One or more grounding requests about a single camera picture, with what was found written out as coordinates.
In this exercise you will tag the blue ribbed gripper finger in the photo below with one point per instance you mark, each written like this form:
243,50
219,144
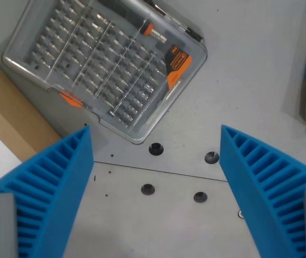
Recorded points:
61,182
252,182

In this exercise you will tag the silver table bolt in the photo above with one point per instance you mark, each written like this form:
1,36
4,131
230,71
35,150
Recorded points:
240,214

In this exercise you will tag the brown cardboard box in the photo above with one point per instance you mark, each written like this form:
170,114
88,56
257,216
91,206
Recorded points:
13,107

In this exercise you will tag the clear screwdriver bit set case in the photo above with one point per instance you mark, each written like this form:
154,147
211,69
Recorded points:
107,67

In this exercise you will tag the grey screwdriver with orange collar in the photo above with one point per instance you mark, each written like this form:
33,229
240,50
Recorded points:
142,18

